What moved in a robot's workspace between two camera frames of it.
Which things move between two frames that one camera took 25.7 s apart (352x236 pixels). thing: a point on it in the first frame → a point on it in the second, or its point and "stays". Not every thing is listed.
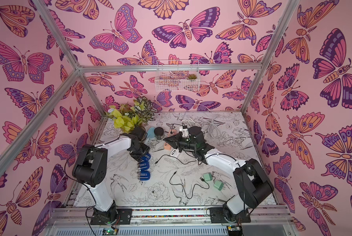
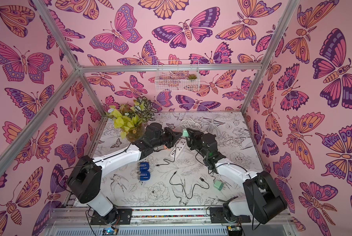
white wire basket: x=177 y=75 stays
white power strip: x=175 y=153 stays
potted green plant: x=133 y=117 stays
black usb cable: x=174 y=157 → x=164 y=159
